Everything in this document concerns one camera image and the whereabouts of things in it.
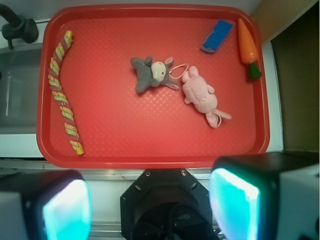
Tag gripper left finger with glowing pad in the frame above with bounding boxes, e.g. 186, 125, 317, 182
0, 170, 92, 240

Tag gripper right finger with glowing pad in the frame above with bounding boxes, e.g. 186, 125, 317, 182
208, 152, 320, 240

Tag red plastic tray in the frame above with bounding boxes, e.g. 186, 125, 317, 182
36, 4, 270, 169

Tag pink plush bunny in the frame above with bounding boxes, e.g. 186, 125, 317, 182
181, 66, 232, 129

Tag steel sink basin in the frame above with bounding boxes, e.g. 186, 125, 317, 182
0, 48, 42, 135

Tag orange toy carrot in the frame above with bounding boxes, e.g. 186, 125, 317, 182
237, 18, 262, 80

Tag grey plush donkey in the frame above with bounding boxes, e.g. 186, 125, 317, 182
130, 56, 180, 94

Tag black faucet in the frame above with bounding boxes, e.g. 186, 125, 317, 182
0, 3, 39, 50

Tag twisted multicolour rope toy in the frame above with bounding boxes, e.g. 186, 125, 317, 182
47, 30, 85, 156

